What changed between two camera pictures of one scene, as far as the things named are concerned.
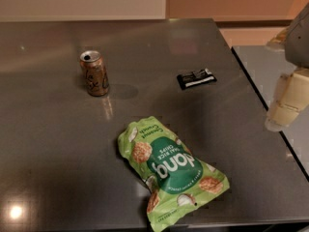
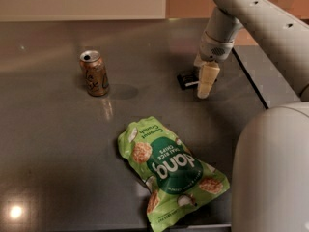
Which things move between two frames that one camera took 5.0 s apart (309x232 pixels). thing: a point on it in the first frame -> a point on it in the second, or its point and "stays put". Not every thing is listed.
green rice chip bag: [176, 179] stays put
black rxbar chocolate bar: [195, 78] stays put
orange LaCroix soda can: [96, 72] stays put
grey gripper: [298, 41] -> [213, 50]
